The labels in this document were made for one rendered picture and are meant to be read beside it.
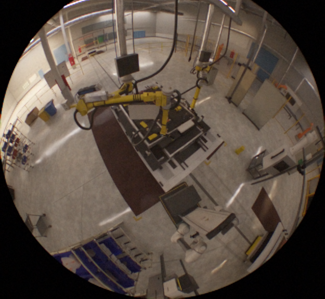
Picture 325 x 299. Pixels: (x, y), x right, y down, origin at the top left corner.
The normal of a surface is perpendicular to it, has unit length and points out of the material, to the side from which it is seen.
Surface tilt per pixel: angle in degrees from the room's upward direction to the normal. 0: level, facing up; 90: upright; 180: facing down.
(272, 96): 90
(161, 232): 0
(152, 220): 0
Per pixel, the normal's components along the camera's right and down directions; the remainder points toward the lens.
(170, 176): 0.05, -0.52
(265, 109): -0.80, 0.49
